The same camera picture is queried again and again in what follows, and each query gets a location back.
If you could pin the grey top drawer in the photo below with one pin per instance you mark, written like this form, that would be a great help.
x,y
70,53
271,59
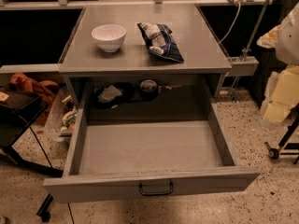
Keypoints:
x,y
178,137

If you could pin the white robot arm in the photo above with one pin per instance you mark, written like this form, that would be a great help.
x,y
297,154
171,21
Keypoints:
x,y
284,96

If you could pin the black round tin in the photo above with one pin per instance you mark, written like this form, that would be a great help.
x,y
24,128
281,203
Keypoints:
x,y
148,89

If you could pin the crumpled grey bag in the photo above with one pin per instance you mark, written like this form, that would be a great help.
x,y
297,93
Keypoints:
x,y
114,94

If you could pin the grey cabinet counter unit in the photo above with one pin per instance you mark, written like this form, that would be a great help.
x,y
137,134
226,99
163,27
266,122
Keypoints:
x,y
200,50

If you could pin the blue white chip bag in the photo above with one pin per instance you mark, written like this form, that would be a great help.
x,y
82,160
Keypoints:
x,y
160,42

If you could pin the white ceramic bowl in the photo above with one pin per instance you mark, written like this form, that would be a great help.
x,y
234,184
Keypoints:
x,y
109,37

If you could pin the clear plastic bin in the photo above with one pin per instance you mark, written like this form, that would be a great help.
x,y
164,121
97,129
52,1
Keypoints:
x,y
55,128

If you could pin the metal pole stand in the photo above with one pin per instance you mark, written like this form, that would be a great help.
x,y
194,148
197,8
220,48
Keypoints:
x,y
245,65

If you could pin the orange cloth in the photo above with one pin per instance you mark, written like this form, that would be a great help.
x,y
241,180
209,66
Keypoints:
x,y
46,89

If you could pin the black metal stand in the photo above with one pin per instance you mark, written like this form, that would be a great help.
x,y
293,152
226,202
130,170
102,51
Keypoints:
x,y
18,111

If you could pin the black wheeled tripod leg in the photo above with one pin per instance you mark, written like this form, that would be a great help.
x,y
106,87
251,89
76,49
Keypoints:
x,y
285,147

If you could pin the black top drawer handle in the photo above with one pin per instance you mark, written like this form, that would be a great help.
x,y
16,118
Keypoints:
x,y
150,190

